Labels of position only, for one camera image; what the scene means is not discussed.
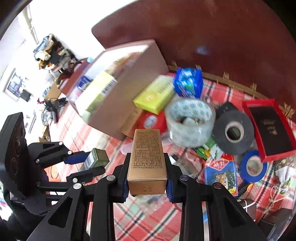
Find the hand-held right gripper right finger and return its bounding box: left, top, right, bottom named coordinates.
left=163, top=153, right=270, bottom=241

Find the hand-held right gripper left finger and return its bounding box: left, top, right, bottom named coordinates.
left=26, top=153, right=130, bottom=241

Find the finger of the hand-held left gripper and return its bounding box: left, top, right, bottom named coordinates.
left=38, top=166, right=106, bottom=192
left=27, top=141, right=92, bottom=168

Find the small dark green box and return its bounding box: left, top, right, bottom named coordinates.
left=80, top=148, right=110, bottom=171

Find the gold carton box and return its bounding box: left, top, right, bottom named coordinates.
left=127, top=129, right=168, bottom=195

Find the brown cardboard box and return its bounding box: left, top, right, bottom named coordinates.
left=75, top=39, right=169, bottom=141

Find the plaid blanket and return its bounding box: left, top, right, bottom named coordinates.
left=44, top=72, right=296, bottom=241

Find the playing cards pack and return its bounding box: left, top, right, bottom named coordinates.
left=204, top=155, right=238, bottom=197

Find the black device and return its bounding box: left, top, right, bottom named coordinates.
left=42, top=97, right=67, bottom=123

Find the blister card package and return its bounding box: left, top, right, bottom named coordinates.
left=195, top=136, right=223, bottom=160

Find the long orange box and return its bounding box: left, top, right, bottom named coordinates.
left=121, top=107, right=144, bottom=139

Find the red tape roll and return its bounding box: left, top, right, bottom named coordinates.
left=137, top=111, right=167, bottom=137

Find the clear tape roll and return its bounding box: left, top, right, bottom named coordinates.
left=165, top=97, right=216, bottom=149

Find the framed picture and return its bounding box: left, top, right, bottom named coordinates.
left=3, top=68, right=29, bottom=102

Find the yellow-green medicine box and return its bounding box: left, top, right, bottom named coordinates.
left=84, top=71, right=117, bottom=114

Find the black tape roll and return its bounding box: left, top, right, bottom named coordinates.
left=213, top=109, right=255, bottom=155

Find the blue and white package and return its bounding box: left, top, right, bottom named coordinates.
left=76, top=75, right=93, bottom=92

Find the blue tape roll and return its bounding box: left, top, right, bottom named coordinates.
left=239, top=150, right=268, bottom=183

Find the brown striped glasses case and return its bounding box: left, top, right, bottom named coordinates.
left=239, top=198, right=257, bottom=220

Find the yellow box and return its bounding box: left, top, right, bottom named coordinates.
left=133, top=75, right=175, bottom=115

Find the pile of clothes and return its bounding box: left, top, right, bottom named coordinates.
left=32, top=34, right=78, bottom=70

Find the blue foil pack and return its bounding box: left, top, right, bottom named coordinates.
left=173, top=67, right=204, bottom=99

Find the black box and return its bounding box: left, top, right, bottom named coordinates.
left=257, top=209, right=292, bottom=239

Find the red tray box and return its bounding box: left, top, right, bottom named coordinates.
left=242, top=98, right=296, bottom=163

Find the printed fabric pouch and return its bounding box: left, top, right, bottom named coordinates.
left=268, top=158, right=296, bottom=209

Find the brown headboard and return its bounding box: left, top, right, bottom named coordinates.
left=91, top=0, right=296, bottom=112

